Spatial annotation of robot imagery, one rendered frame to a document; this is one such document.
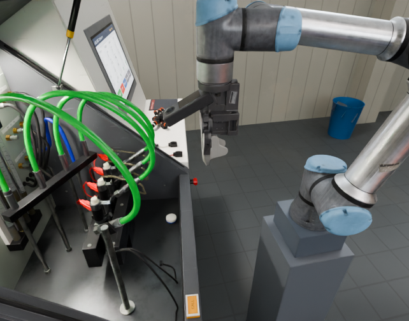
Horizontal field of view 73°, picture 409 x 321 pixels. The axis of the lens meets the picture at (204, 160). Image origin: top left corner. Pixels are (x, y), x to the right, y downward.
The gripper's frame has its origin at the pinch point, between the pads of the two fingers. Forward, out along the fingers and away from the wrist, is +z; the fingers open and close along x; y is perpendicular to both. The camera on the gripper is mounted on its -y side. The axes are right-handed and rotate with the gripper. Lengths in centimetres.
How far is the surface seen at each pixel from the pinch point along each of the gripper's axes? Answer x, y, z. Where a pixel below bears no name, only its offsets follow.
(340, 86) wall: 273, 202, 79
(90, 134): -12.9, -21.2, -15.3
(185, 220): 6.2, -5.6, 26.6
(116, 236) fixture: -1.3, -25.4, 23.6
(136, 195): -15.9, -14.5, -3.5
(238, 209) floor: 106, 39, 122
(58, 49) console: 35, -41, -20
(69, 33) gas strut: 31, -35, -25
